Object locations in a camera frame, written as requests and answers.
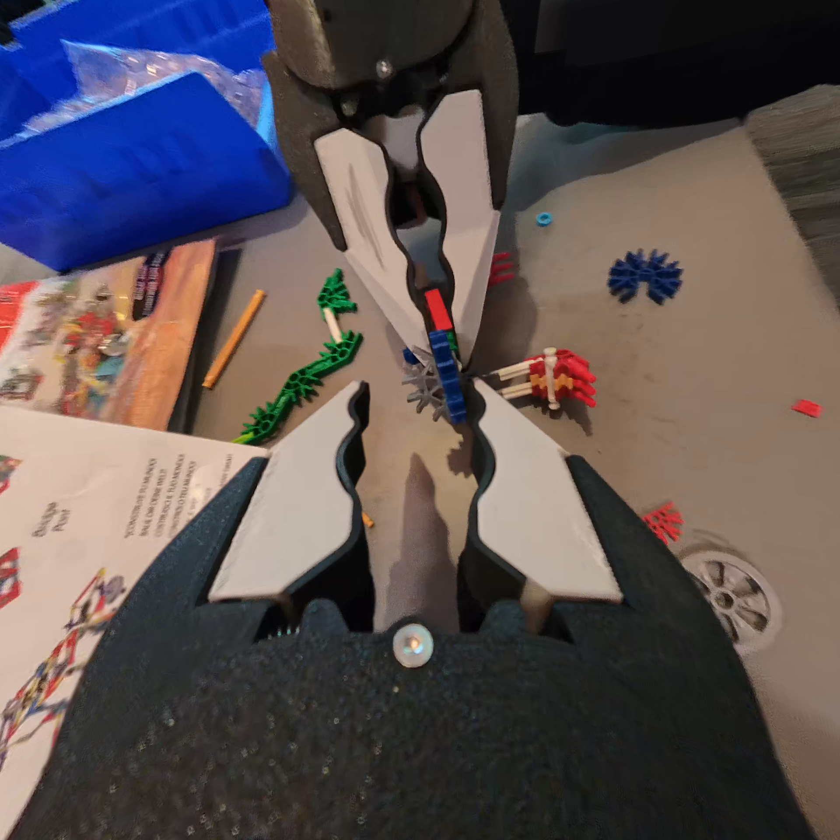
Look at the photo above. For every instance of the blue plastic bin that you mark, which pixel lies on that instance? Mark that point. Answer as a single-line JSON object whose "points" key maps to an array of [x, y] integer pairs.
{"points": [[131, 177]]}

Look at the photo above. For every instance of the person's right forearm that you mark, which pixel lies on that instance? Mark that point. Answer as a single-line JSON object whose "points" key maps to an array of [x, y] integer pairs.
{"points": [[623, 59]]}

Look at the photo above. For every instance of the red snowflake toy connector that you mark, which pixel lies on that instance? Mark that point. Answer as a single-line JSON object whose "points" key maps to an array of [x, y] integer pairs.
{"points": [[664, 523]]}

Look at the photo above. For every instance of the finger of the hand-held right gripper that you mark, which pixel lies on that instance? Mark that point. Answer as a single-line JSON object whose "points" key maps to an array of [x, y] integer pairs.
{"points": [[361, 210], [466, 197]]}

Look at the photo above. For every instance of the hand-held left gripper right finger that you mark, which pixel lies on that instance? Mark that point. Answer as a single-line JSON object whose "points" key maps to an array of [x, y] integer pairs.
{"points": [[538, 525]]}

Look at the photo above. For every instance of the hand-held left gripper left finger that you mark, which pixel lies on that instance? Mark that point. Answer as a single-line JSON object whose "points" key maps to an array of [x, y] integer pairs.
{"points": [[289, 518]]}

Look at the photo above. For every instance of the clear plastic parts bag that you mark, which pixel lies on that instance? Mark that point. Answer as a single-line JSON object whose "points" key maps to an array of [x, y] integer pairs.
{"points": [[144, 72]]}

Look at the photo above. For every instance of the green connector with lime rod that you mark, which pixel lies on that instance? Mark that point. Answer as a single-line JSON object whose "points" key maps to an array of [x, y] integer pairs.
{"points": [[308, 380]]}

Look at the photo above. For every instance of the small red toy clip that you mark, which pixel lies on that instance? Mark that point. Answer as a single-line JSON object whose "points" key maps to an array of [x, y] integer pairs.
{"points": [[806, 408]]}

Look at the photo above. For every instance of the white printed instruction sheet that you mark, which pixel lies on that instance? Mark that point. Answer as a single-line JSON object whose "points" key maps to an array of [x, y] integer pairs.
{"points": [[79, 525]]}

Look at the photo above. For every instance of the colourful toy construction model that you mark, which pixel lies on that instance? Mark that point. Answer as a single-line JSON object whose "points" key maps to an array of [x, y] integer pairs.
{"points": [[449, 380]]}

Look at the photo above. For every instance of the grey toy wheel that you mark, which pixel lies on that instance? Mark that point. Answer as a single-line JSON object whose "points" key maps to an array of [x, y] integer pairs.
{"points": [[728, 600]]}

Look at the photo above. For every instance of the dark blue toy connector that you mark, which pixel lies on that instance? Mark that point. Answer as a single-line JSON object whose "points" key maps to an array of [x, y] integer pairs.
{"points": [[646, 275]]}

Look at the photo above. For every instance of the orange toy rod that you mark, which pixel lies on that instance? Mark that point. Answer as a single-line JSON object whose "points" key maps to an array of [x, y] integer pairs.
{"points": [[233, 341]]}

